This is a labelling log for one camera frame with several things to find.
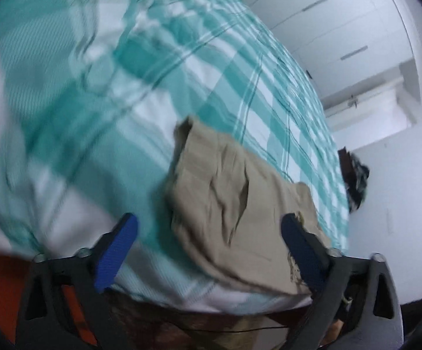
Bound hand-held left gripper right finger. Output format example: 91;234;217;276
281;213;405;350

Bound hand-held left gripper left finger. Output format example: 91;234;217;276
14;212;139;350

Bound khaki pants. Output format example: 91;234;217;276
163;115;333;296

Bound pile of dark clothes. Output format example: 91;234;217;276
344;153;370;212

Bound dark patterned rug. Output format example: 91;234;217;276
107;290;308;350

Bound dark wooden cabinet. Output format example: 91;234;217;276
338;147;354;177

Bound white door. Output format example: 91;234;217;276
321;58;422;151

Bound teal plaid bed duvet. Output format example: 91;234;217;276
0;0;351;315

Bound white wardrobe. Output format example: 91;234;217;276
231;0;417;117

